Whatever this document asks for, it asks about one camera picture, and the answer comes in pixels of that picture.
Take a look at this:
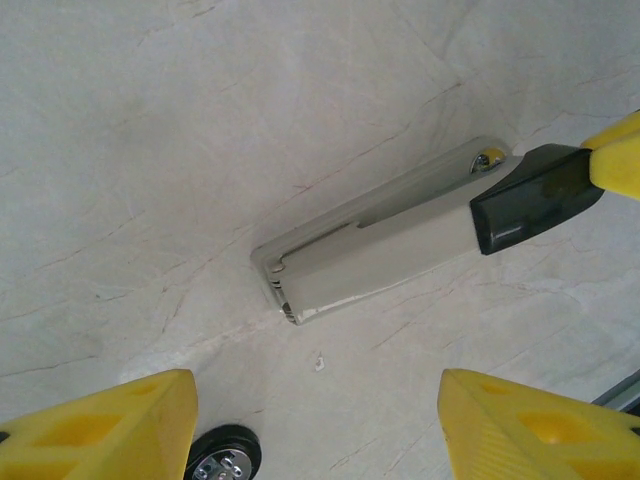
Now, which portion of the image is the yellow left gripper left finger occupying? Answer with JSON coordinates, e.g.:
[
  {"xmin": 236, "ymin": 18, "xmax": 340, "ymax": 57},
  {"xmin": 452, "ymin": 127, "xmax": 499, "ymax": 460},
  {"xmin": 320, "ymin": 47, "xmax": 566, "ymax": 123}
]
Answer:
[{"xmin": 0, "ymin": 368, "xmax": 200, "ymax": 480}]

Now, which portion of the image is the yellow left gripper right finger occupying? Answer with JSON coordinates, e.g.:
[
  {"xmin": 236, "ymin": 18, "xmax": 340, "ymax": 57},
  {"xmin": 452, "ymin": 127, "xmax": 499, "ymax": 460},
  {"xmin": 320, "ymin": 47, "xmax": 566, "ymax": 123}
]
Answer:
[{"xmin": 438, "ymin": 367, "xmax": 640, "ymax": 480}]

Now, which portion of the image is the grey stapler with dark end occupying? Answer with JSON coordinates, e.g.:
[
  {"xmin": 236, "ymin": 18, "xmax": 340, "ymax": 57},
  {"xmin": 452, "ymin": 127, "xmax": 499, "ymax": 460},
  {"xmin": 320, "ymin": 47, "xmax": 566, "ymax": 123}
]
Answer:
[{"xmin": 249, "ymin": 134, "xmax": 606, "ymax": 327}]

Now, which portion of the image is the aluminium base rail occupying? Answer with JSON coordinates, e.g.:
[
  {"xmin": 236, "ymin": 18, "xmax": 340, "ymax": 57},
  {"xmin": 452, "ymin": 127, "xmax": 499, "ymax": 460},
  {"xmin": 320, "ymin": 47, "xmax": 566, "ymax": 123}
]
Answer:
[{"xmin": 592, "ymin": 369, "xmax": 640, "ymax": 411}]

